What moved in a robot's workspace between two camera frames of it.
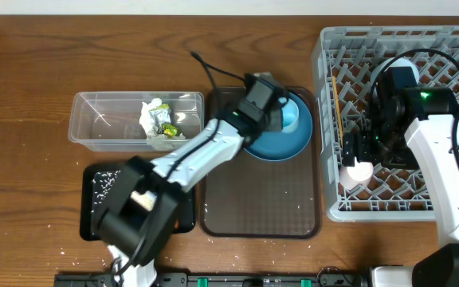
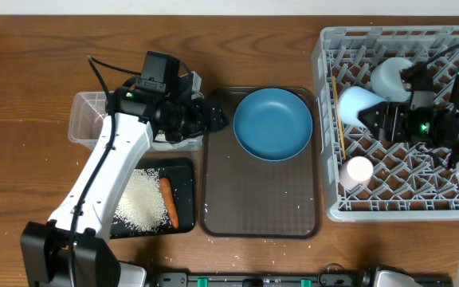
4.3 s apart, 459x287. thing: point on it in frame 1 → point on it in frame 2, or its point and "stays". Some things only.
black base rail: (237, 279) stays
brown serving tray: (257, 198) stays
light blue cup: (290, 115) → (353, 100)
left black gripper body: (273, 122) → (186, 118)
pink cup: (360, 174) stays
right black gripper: (364, 154) → (391, 118)
